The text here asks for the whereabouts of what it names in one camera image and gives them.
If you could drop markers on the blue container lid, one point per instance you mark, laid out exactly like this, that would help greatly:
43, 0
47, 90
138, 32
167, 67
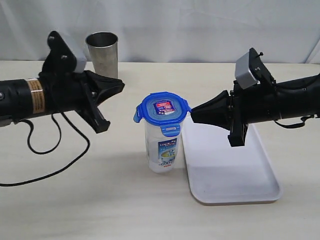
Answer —
165, 110

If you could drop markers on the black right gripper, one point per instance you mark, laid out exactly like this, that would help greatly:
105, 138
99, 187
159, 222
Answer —
251, 105

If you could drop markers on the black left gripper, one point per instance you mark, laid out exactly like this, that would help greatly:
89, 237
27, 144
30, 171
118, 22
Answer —
80, 92

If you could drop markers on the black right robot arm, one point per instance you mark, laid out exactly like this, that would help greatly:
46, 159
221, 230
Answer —
295, 98

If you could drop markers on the clear plastic container with label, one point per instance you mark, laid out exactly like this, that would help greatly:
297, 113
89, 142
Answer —
162, 144

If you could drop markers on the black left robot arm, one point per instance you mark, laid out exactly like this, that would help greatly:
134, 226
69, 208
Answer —
25, 98

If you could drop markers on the stainless steel cup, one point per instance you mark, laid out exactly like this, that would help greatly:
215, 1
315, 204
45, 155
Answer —
103, 50

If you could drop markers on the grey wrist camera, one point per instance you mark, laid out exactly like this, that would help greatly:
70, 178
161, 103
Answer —
243, 74
76, 51

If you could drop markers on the white backdrop curtain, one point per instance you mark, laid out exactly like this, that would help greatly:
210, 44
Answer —
211, 31

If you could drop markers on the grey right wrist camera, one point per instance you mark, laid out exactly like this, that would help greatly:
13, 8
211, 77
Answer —
243, 74

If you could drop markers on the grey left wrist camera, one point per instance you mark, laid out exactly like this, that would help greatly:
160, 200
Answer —
76, 51

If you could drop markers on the white plastic tray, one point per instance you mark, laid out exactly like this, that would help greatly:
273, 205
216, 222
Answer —
219, 174

